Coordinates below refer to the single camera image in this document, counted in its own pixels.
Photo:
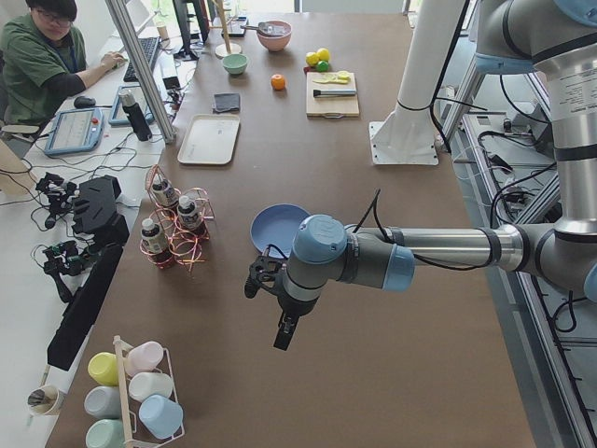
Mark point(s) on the black thermos bottle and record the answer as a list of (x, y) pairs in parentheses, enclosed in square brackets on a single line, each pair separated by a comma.
[(135, 115)]

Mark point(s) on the blue teach pendant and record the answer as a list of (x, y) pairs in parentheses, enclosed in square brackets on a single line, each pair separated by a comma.
[(76, 130), (117, 116)]

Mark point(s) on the wooden cutting board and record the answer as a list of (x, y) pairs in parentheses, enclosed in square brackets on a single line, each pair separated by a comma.
[(330, 107)]

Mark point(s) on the black handled knife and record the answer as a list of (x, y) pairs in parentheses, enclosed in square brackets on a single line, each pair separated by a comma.
[(333, 93)]

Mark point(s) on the white cup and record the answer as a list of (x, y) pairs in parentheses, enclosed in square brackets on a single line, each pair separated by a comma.
[(146, 384)]

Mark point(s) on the black computer mouse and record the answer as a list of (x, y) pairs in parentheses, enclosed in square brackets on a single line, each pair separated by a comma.
[(84, 102)]

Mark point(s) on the grey cup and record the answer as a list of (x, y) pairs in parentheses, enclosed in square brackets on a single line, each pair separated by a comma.
[(103, 402)]

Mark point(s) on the wooden cup rack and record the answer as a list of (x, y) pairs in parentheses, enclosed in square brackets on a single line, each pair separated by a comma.
[(135, 434)]

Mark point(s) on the lemon slices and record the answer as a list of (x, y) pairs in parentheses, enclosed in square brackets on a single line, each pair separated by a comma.
[(341, 77)]

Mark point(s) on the blue cup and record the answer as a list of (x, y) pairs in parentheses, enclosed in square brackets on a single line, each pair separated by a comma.
[(161, 416)]

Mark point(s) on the blue round plate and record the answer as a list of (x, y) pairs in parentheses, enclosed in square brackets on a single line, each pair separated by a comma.
[(275, 227)]

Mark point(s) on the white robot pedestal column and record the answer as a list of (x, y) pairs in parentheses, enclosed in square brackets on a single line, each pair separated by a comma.
[(407, 135)]

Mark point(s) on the black keyboard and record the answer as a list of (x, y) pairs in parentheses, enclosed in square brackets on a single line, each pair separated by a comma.
[(150, 47)]

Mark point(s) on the green bowl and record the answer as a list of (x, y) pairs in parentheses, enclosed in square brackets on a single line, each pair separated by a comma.
[(235, 64)]

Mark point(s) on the beige rectangular tray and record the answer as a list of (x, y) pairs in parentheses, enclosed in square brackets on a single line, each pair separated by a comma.
[(209, 140)]

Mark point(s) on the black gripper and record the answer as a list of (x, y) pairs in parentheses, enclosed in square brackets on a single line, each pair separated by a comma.
[(289, 308)]

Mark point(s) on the metal ice scoop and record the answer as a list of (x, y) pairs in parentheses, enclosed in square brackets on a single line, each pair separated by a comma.
[(268, 28)]

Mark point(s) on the wooden glass stand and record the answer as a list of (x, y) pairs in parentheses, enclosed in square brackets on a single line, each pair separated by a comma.
[(228, 47)]

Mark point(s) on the pink cup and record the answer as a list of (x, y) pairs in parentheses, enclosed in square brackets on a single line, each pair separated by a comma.
[(144, 357)]

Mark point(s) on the yellow lemon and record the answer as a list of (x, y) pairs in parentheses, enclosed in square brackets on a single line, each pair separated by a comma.
[(323, 54), (312, 59)]

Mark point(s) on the pink bowl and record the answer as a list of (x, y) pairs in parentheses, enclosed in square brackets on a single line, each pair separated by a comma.
[(276, 43)]

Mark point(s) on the person in green shirt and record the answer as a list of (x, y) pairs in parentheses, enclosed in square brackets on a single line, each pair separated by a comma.
[(45, 62)]

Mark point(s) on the orange fruit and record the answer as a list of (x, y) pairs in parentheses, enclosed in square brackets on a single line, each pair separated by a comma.
[(278, 82)]

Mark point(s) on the dark drink bottle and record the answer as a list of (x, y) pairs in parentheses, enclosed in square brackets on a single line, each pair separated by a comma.
[(155, 244), (165, 194), (189, 216)]

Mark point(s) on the paper cup with utensils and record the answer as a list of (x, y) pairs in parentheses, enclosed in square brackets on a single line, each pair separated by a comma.
[(45, 400)]

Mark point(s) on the aluminium frame post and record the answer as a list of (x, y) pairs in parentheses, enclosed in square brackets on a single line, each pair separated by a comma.
[(123, 22)]

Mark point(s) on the green lime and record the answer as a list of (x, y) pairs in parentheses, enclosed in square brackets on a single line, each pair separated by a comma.
[(322, 66)]

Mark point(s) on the dark grey folded cloth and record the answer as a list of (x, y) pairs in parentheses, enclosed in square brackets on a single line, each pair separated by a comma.
[(226, 102)]

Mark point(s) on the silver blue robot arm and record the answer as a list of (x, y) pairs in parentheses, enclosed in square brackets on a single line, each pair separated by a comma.
[(557, 38)]

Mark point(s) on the mint green cup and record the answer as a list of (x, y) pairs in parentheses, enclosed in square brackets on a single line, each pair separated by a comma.
[(105, 433)]

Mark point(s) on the yellow cup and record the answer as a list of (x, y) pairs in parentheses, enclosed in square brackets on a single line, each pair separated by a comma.
[(103, 369)]

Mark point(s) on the copper wire bottle rack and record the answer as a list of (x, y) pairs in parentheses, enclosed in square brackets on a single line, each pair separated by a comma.
[(176, 230)]

